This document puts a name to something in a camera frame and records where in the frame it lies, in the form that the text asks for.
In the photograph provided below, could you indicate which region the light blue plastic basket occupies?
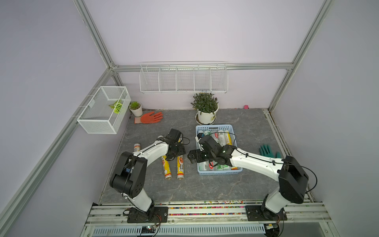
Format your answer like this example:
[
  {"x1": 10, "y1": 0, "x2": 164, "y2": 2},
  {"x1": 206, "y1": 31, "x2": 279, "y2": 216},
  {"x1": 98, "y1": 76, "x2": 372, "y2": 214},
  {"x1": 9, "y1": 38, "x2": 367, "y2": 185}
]
[{"x1": 195, "y1": 124, "x2": 242, "y2": 176}]

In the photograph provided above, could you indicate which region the clear silver plastic wrap roll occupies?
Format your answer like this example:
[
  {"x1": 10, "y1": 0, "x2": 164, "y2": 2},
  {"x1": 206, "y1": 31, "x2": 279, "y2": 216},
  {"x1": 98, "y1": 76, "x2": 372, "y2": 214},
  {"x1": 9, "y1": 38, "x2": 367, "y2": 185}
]
[{"x1": 217, "y1": 130, "x2": 227, "y2": 147}]

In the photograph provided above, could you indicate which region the yellow wrap roll far left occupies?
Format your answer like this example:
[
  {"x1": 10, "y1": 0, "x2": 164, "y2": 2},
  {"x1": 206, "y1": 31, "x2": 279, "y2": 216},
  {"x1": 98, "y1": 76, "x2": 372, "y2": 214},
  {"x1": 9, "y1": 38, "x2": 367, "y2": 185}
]
[{"x1": 177, "y1": 155, "x2": 184, "y2": 180}]

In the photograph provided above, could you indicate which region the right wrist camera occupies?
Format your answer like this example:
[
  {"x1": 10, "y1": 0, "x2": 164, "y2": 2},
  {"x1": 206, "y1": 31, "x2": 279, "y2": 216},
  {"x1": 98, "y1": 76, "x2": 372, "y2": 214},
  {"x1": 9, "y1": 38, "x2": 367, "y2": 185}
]
[{"x1": 195, "y1": 132, "x2": 204, "y2": 142}]

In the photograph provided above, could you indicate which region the small potted green plant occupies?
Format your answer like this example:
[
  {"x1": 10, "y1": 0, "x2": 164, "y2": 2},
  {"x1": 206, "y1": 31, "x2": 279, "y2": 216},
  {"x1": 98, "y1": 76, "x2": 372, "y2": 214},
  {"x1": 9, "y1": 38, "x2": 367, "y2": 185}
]
[{"x1": 129, "y1": 101, "x2": 143, "y2": 117}]

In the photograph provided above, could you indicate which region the green rubber glove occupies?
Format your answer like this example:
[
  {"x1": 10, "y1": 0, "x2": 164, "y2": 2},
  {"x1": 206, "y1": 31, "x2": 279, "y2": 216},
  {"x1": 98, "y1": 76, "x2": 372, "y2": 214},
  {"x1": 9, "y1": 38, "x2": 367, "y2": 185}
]
[{"x1": 259, "y1": 144, "x2": 281, "y2": 159}]

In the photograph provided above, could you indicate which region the red rubber glove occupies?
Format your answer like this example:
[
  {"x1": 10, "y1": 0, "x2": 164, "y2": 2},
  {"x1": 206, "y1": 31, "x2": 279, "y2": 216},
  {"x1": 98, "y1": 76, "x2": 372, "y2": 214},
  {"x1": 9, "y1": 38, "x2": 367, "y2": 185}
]
[{"x1": 134, "y1": 112, "x2": 163, "y2": 124}]

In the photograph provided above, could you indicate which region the green toy in basket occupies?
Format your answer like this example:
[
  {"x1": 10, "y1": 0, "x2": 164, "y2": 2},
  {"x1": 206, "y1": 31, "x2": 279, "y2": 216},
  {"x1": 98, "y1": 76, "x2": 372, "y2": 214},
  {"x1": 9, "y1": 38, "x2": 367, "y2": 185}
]
[{"x1": 109, "y1": 100, "x2": 123, "y2": 114}]

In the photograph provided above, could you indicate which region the large potted green plant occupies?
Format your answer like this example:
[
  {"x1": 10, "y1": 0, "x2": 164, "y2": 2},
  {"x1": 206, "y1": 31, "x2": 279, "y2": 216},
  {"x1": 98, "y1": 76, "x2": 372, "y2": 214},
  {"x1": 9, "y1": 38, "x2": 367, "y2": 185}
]
[{"x1": 191, "y1": 93, "x2": 219, "y2": 124}]

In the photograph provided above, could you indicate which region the white green roll far left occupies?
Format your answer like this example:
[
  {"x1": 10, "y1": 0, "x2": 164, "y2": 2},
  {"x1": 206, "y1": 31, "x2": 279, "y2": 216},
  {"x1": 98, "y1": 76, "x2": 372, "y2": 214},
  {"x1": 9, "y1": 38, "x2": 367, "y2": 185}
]
[{"x1": 133, "y1": 143, "x2": 141, "y2": 152}]

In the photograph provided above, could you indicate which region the yellow red plastic wrap roll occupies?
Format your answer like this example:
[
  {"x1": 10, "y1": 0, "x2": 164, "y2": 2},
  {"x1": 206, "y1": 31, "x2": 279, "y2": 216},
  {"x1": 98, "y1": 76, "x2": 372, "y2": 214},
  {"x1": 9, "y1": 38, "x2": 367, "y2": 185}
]
[{"x1": 161, "y1": 156, "x2": 172, "y2": 180}]

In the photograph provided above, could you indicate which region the white wire wall shelf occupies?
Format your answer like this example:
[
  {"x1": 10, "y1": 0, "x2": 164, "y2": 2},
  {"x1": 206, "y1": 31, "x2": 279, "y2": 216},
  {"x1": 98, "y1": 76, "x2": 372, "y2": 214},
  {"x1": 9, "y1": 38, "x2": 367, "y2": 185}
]
[{"x1": 139, "y1": 61, "x2": 229, "y2": 93}]

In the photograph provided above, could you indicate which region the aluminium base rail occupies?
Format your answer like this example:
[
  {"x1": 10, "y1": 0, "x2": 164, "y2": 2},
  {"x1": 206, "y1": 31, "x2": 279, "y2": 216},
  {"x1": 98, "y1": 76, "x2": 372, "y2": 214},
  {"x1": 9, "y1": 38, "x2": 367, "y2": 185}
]
[{"x1": 81, "y1": 199, "x2": 339, "y2": 237}]

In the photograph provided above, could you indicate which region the white wire side basket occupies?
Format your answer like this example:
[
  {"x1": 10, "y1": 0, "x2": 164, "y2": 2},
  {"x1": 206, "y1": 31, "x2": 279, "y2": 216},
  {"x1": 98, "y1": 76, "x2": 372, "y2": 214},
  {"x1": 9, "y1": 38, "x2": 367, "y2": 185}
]
[{"x1": 77, "y1": 86, "x2": 131, "y2": 134}]

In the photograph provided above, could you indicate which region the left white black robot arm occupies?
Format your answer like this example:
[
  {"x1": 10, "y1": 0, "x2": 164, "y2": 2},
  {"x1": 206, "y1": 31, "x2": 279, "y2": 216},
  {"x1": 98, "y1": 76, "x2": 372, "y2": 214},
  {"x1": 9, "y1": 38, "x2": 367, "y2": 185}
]
[{"x1": 110, "y1": 129, "x2": 186, "y2": 224}]

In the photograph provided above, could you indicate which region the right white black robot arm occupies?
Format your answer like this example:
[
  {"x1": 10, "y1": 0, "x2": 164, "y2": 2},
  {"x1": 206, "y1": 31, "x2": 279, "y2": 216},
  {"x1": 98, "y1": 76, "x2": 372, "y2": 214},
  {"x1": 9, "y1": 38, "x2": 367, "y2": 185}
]
[{"x1": 188, "y1": 135, "x2": 309, "y2": 221}]

